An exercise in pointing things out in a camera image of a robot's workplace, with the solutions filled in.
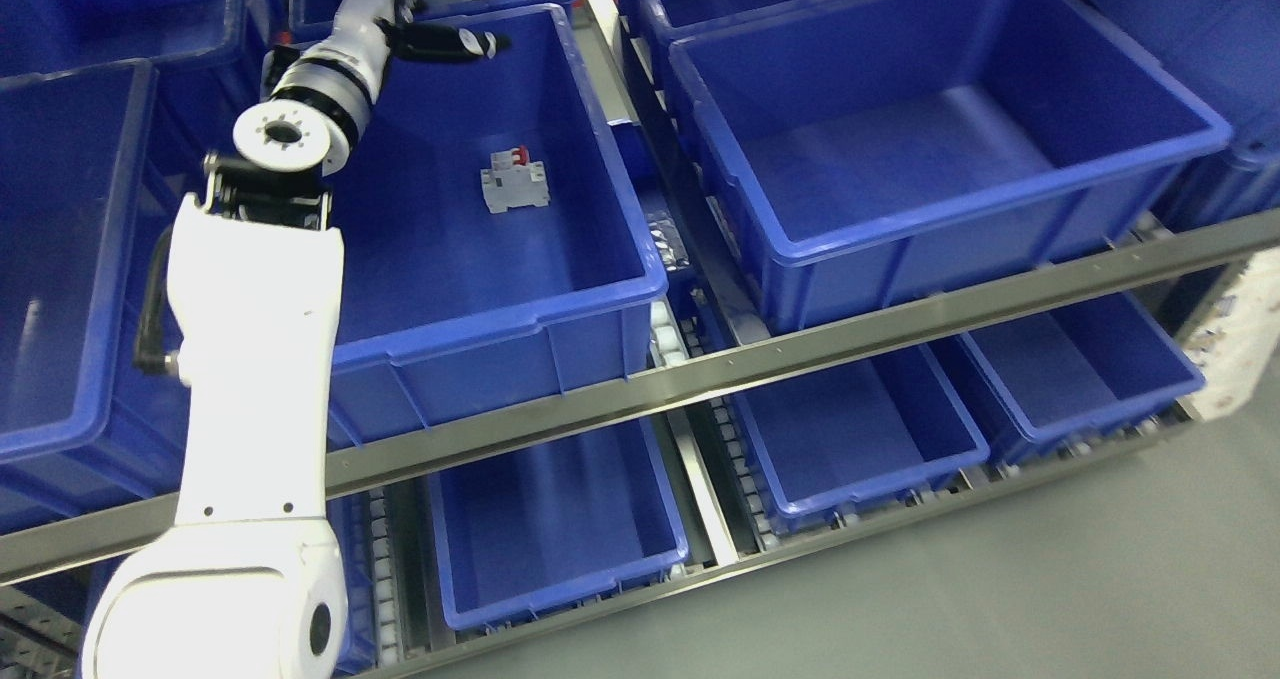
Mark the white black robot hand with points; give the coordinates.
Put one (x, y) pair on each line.
(367, 33)

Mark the grey red circuit breaker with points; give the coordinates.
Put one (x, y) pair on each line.
(513, 180)

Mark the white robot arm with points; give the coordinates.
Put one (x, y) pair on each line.
(250, 579)

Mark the blue bin with breaker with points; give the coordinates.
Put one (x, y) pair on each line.
(449, 311)

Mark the steel shelf rack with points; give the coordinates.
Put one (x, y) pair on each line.
(669, 391)

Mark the blue bin top left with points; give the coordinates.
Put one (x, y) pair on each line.
(50, 36)

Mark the blue bin far left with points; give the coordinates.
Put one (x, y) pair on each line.
(82, 206)

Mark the large blue bin right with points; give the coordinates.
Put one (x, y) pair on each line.
(868, 153)

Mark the lower blue bin left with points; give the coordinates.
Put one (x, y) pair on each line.
(534, 531)

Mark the lower blue bin middle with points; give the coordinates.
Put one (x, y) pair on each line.
(854, 438)

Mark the lower blue bin right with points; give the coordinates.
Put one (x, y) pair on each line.
(1047, 380)

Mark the white labelled sign panel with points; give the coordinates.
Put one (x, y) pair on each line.
(1232, 333)

